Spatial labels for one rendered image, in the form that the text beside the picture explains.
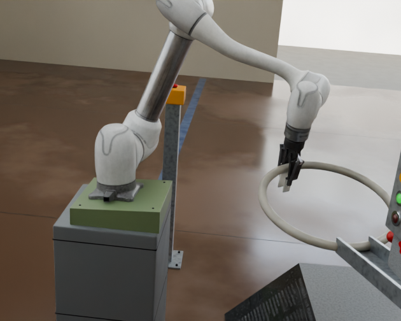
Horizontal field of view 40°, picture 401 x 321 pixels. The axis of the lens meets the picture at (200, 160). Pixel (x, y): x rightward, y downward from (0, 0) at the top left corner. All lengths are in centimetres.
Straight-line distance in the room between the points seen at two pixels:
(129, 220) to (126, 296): 33
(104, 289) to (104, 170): 47
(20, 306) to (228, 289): 113
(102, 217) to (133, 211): 12
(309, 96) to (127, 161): 73
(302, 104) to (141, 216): 71
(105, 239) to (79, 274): 20
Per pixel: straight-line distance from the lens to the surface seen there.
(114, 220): 213
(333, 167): 217
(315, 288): 187
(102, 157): 216
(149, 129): 229
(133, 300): 228
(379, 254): 181
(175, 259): 347
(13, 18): 862
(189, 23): 200
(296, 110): 195
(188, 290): 322
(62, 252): 223
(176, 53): 220
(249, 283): 333
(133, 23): 811
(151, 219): 210
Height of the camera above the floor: 184
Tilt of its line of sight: 22 degrees down
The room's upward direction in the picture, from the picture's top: 4 degrees clockwise
